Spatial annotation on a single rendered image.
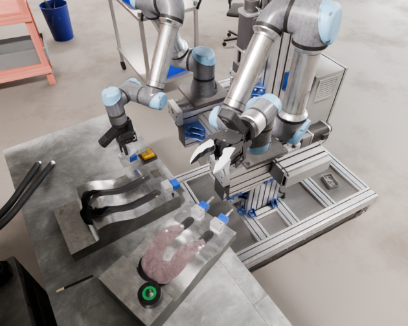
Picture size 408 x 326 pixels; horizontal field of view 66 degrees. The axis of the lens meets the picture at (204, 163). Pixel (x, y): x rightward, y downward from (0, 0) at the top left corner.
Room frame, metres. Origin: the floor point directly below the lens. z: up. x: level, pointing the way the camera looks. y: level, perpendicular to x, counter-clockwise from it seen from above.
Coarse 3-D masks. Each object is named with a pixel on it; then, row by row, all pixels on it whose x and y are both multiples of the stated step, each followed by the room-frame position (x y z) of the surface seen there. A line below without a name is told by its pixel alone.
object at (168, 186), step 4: (164, 180) 0.94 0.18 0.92; (172, 180) 0.96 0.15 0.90; (176, 180) 0.96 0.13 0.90; (180, 180) 0.96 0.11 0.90; (184, 180) 0.97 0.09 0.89; (164, 184) 0.92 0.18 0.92; (168, 184) 0.92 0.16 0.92; (172, 184) 0.93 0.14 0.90; (176, 184) 0.93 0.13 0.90; (164, 188) 0.90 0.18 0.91; (168, 188) 0.90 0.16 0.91; (172, 188) 0.91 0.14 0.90; (176, 188) 0.93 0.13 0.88
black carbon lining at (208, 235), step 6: (186, 222) 0.76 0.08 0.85; (192, 222) 0.76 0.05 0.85; (186, 228) 0.73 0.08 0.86; (204, 234) 0.70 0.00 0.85; (210, 234) 0.70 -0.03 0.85; (204, 240) 0.67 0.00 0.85; (138, 270) 0.53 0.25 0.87; (144, 276) 0.51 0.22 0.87; (156, 282) 0.49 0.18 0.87; (168, 282) 0.49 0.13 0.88
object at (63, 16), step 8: (56, 0) 4.67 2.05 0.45; (64, 0) 4.64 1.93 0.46; (40, 8) 4.40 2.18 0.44; (48, 8) 4.53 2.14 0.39; (56, 8) 4.35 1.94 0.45; (64, 8) 4.43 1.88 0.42; (48, 16) 4.33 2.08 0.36; (56, 16) 4.34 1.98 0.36; (64, 16) 4.41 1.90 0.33; (48, 24) 4.37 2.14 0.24; (56, 24) 4.34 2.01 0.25; (64, 24) 4.39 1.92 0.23; (56, 32) 4.35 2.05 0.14; (64, 32) 4.37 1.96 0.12; (72, 32) 4.49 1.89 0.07; (56, 40) 4.37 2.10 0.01; (64, 40) 4.37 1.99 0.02
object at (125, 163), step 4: (140, 152) 1.11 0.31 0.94; (120, 156) 1.07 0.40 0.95; (124, 156) 1.07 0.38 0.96; (132, 156) 1.08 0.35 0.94; (136, 156) 1.08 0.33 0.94; (120, 160) 1.06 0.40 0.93; (124, 160) 1.05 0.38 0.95; (132, 160) 1.07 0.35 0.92; (124, 164) 1.04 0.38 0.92; (128, 164) 1.05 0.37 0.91
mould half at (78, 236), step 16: (128, 176) 1.00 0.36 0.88; (160, 176) 1.00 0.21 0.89; (80, 192) 0.86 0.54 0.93; (128, 192) 0.90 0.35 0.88; (144, 192) 0.90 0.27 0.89; (176, 192) 0.90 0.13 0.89; (64, 208) 0.83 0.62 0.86; (80, 208) 0.83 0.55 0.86; (144, 208) 0.81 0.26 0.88; (160, 208) 0.83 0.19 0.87; (176, 208) 0.87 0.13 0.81; (64, 224) 0.74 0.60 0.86; (80, 224) 0.74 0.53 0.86; (96, 224) 0.70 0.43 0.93; (112, 224) 0.71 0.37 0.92; (128, 224) 0.74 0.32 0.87; (144, 224) 0.78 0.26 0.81; (80, 240) 0.67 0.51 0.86; (96, 240) 0.67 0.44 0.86; (112, 240) 0.70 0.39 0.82; (80, 256) 0.62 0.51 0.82
